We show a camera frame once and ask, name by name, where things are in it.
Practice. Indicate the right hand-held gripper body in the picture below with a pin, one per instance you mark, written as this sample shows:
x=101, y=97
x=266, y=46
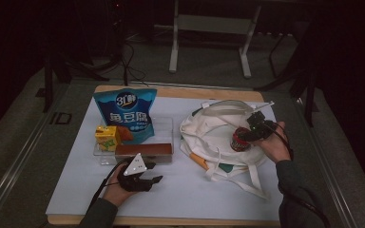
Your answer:
x=261, y=128

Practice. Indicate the blue snack bag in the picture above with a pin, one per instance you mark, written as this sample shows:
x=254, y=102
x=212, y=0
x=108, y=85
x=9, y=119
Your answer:
x=126, y=110

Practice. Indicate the black floor bracket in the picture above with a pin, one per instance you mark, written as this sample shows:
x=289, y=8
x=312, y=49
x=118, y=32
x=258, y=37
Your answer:
x=60, y=118

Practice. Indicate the red-lidded jar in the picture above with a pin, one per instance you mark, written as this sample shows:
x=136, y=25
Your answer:
x=239, y=144

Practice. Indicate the clear plastic box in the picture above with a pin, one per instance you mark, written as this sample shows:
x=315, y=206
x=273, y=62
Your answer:
x=164, y=133

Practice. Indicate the metal floor rail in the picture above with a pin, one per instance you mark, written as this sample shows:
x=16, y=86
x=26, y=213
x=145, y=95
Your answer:
x=332, y=177
x=19, y=161

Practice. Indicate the white table mat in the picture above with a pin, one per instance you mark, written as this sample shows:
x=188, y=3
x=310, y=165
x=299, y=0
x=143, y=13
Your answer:
x=177, y=196

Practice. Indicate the black metal stand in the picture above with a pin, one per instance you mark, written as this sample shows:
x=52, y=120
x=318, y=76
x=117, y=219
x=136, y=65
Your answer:
x=48, y=82
x=310, y=91

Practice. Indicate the yellow drink carton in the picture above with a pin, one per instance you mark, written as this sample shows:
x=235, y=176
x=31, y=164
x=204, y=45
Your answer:
x=106, y=137

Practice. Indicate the person's right hand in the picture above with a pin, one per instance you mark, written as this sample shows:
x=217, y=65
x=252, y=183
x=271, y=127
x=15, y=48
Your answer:
x=277, y=145

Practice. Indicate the person's left hand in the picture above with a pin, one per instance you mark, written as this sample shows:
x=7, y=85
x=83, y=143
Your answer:
x=115, y=193

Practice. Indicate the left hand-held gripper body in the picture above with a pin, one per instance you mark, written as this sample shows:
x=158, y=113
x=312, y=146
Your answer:
x=134, y=182

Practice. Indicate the white patterned tote bag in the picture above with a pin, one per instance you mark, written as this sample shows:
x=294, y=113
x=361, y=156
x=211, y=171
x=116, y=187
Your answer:
x=209, y=136

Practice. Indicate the brown rectangular box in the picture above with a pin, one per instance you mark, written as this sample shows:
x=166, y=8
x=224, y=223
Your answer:
x=144, y=150

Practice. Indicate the white metal table frame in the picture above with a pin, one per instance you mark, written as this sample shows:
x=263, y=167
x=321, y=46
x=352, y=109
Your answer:
x=212, y=23

